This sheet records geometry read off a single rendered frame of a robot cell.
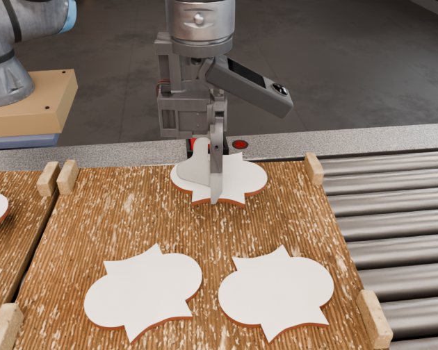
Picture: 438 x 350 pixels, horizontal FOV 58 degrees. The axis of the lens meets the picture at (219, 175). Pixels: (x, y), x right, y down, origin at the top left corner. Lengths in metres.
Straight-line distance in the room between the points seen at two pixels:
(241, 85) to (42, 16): 0.60
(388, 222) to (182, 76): 0.37
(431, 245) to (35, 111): 0.78
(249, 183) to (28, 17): 0.63
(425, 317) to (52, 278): 0.45
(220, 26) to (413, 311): 0.39
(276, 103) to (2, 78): 0.66
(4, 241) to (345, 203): 0.50
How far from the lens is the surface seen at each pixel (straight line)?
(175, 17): 0.44
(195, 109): 0.47
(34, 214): 0.63
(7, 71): 1.00
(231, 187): 0.54
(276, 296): 0.47
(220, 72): 0.46
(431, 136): 0.88
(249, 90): 0.47
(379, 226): 0.63
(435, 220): 0.67
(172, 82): 0.47
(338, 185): 0.68
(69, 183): 0.64
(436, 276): 0.59
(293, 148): 0.75
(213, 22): 0.43
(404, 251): 0.60
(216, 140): 0.47
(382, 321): 0.46
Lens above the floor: 1.33
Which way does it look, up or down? 38 degrees down
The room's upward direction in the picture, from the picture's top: straight up
